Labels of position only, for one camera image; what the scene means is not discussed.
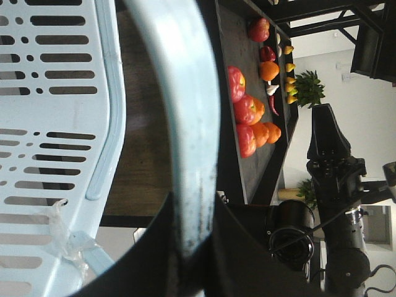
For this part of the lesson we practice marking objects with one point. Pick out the orange fruit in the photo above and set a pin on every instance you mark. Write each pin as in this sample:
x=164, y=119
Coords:
x=268, y=70

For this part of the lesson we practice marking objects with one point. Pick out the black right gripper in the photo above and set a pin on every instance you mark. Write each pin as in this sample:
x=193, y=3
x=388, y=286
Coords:
x=336, y=174

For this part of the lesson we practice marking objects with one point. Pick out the dark produce display tray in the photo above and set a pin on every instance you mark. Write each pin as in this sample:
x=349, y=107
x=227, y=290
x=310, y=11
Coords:
x=255, y=132

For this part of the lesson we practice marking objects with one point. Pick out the red apple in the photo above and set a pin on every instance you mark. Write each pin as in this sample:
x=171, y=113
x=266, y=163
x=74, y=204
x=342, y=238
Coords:
x=237, y=83

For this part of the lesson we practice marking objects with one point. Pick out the light blue plastic basket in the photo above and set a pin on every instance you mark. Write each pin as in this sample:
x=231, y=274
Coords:
x=63, y=121

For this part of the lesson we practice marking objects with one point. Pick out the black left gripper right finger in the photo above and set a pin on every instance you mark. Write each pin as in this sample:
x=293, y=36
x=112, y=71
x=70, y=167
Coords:
x=240, y=266

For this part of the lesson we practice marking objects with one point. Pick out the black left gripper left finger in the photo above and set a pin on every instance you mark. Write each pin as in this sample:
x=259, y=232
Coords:
x=149, y=268

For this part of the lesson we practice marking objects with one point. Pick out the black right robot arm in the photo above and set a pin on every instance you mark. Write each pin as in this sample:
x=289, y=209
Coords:
x=347, y=267

